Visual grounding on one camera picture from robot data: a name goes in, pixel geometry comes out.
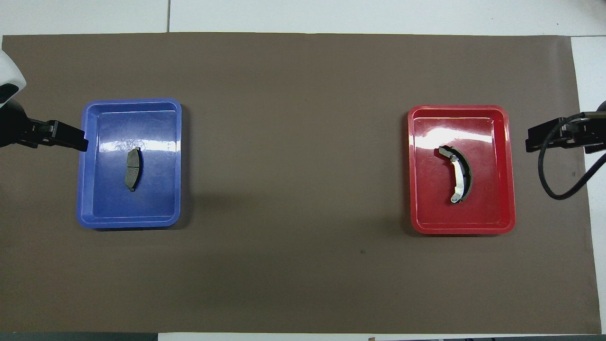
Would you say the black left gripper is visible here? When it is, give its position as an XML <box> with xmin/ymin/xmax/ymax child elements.
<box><xmin>0</xmin><ymin>99</ymin><xmax>89</xmax><ymax>153</ymax></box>

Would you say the brown table mat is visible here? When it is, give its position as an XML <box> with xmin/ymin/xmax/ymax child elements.
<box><xmin>0</xmin><ymin>32</ymin><xmax>602</xmax><ymax>335</ymax></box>

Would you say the dark brake pad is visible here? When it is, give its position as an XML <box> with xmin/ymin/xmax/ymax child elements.
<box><xmin>124</xmin><ymin>146</ymin><xmax>143</xmax><ymax>192</ymax></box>

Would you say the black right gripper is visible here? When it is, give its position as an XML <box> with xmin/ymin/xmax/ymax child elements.
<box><xmin>525</xmin><ymin>100</ymin><xmax>606</xmax><ymax>155</ymax></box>

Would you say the blue plastic tray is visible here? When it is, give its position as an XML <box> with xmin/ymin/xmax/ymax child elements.
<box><xmin>76</xmin><ymin>98</ymin><xmax>183</xmax><ymax>230</ymax></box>

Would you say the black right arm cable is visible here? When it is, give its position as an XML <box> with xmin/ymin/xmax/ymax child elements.
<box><xmin>537</xmin><ymin>112</ymin><xmax>606</xmax><ymax>201</ymax></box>

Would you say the red plastic tray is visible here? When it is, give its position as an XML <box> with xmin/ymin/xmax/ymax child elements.
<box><xmin>407</xmin><ymin>105</ymin><xmax>517</xmax><ymax>235</ymax></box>

